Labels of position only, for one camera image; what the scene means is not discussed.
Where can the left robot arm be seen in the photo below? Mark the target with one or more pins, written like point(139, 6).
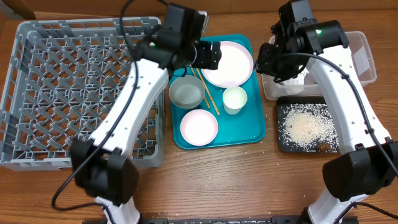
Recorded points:
point(102, 164)

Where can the white napkin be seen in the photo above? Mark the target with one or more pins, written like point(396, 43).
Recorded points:
point(294, 86)

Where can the pile of white rice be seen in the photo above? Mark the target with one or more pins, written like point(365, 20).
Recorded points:
point(308, 127)

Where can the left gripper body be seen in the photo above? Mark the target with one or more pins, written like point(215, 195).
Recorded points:
point(201, 58)

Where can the black tray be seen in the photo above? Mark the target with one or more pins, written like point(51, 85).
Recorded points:
point(283, 143)

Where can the grey bowl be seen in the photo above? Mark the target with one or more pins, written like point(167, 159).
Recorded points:
point(186, 92)

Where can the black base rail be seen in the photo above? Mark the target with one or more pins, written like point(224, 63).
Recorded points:
point(273, 220)

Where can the clear plastic bin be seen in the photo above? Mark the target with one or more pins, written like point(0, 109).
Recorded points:
point(362, 57)

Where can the teal serving tray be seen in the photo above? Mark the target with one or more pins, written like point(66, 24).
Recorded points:
point(247, 126)

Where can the small pink bowl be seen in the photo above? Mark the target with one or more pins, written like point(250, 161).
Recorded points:
point(199, 127)

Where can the grey dishwasher rack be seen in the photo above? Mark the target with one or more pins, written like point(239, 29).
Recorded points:
point(62, 80)

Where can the white cup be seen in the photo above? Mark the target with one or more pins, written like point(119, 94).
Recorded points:
point(234, 99)

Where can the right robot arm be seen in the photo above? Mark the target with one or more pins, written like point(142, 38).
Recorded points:
point(368, 159)

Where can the right wooden chopstick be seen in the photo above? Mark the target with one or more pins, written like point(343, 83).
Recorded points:
point(208, 92)

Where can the large pink plate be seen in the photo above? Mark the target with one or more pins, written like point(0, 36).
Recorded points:
point(234, 68)

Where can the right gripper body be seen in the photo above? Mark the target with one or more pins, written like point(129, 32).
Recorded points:
point(265, 58)

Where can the brown food scrap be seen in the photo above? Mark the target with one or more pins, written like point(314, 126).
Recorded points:
point(323, 147)

